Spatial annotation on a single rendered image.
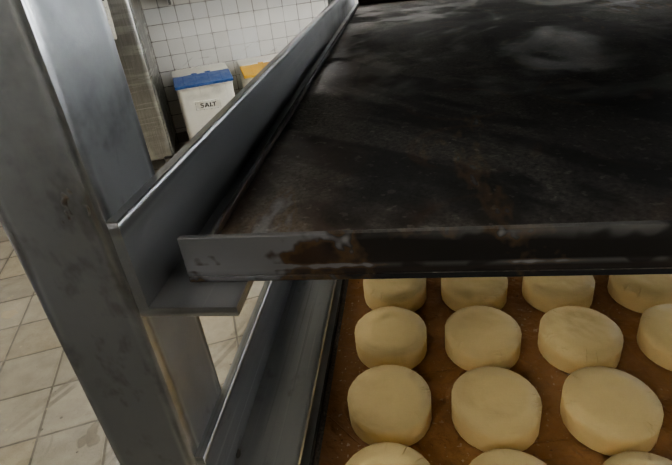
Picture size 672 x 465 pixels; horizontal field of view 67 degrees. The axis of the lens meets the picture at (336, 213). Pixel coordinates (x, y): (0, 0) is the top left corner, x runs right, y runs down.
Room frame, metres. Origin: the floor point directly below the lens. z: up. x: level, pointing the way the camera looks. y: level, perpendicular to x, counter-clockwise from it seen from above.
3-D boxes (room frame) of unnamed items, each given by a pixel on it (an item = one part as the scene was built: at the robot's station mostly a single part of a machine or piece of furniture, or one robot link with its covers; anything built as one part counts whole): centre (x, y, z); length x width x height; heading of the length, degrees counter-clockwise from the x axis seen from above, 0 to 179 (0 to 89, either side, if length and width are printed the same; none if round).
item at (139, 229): (0.42, -0.01, 1.68); 0.64 x 0.03 x 0.03; 170
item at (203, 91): (5.01, 1.13, 0.38); 0.64 x 0.54 x 0.77; 15
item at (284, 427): (0.42, -0.01, 1.59); 0.64 x 0.03 x 0.03; 170
